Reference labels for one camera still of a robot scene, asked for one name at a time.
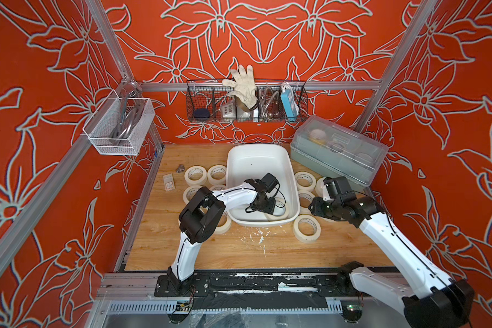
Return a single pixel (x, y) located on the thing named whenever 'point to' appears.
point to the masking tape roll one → (216, 174)
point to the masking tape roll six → (306, 228)
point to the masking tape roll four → (195, 175)
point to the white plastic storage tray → (253, 162)
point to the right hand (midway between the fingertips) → (308, 206)
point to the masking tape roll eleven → (281, 210)
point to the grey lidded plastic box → (333, 148)
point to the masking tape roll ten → (224, 224)
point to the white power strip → (228, 111)
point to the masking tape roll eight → (305, 181)
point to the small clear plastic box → (169, 182)
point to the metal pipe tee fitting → (181, 168)
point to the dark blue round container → (201, 113)
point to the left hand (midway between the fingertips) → (270, 207)
